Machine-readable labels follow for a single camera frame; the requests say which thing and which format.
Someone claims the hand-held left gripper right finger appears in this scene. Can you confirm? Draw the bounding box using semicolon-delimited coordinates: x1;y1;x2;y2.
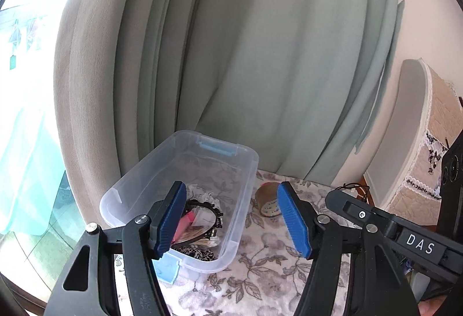
277;181;416;316

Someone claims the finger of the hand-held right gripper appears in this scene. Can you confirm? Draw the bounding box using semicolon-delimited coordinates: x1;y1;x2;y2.
325;189;399;241

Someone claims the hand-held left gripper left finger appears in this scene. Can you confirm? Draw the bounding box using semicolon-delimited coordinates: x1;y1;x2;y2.
43;180;189;316

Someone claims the bundle of cotton swabs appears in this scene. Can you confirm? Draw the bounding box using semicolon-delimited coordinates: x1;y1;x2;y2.
179;227;218;248

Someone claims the amber tape roll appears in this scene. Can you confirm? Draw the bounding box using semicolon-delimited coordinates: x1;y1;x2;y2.
255;183;284;218

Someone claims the black spotted white scrunchie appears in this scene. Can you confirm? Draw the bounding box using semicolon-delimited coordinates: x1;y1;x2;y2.
173;245;217;262

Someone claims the white cloth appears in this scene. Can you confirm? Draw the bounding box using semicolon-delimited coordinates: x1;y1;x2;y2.
188;186;223;209

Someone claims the black beaded headband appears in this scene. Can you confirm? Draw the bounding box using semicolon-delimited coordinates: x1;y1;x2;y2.
184;198;224;240

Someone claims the clear plastic storage container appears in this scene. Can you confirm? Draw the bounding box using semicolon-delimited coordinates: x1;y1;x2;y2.
99;130;259;284

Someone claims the floral grey blanket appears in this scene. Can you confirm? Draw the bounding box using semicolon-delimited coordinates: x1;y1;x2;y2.
114;168;366;316

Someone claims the grey cushion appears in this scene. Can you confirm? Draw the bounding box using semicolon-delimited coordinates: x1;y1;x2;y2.
363;59;435;212

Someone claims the beige lace-trimmed cover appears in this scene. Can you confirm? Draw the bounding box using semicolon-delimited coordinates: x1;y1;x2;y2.
383;66;463;215

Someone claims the window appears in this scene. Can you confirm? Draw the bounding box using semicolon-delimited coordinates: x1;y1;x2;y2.
0;0;95;302

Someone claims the grey-green curtain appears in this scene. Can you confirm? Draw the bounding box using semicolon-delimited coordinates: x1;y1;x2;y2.
54;0;406;226

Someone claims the dark cable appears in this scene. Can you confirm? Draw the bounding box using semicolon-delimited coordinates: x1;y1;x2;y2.
335;183;373;208

